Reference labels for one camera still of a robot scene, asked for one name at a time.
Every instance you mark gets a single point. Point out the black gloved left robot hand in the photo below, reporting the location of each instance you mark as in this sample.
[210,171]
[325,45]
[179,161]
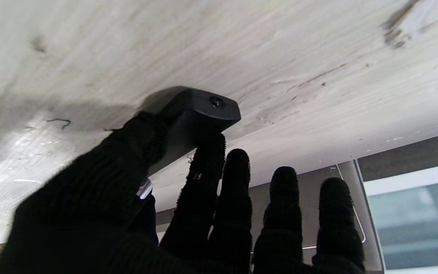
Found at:
[89,198]

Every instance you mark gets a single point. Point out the black remote control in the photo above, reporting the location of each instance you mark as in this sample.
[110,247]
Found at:
[200,114]

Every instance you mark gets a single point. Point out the long dark low ledge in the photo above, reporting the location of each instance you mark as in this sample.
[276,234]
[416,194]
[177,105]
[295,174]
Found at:
[413,156]

